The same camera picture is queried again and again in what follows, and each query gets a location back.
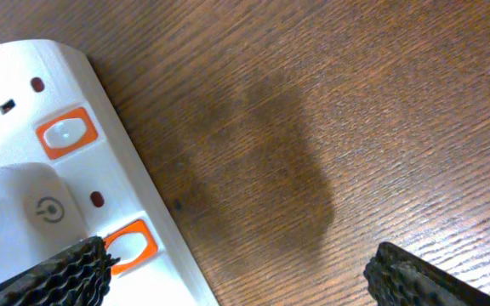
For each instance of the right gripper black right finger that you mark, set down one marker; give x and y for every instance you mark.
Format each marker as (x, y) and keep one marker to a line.
(397, 277)

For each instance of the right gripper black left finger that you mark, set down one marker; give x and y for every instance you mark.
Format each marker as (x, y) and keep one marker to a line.
(78, 276)

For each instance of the white power strip orange switches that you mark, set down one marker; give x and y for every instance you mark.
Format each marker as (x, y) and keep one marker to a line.
(53, 110)

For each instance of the white USB wall charger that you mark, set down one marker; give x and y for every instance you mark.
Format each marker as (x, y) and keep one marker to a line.
(38, 217)

